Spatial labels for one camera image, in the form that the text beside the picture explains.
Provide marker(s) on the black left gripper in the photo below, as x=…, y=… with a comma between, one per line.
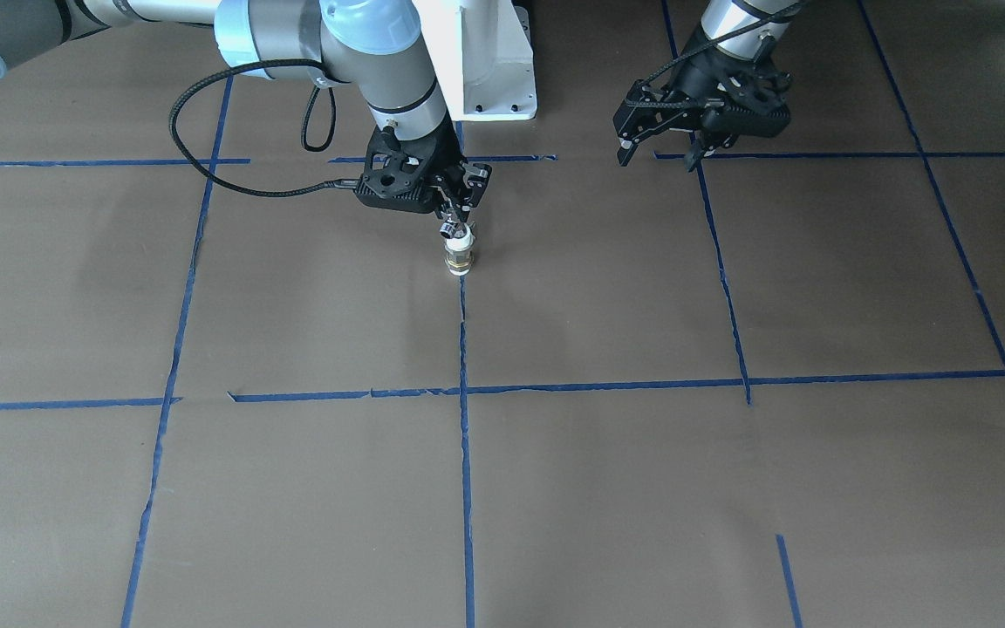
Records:
x=696, y=84

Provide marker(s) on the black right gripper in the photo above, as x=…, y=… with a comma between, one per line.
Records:
x=453, y=164

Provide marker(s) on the white brass PPR valve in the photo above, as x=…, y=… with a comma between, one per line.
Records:
x=459, y=254

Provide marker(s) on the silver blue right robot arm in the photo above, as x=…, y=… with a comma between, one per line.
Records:
x=377, y=46

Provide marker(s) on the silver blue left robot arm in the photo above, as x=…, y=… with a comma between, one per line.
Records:
x=740, y=28

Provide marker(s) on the brown paper table mat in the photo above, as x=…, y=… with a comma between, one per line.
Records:
x=765, y=394

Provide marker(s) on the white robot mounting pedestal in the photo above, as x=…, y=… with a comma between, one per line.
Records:
x=483, y=58

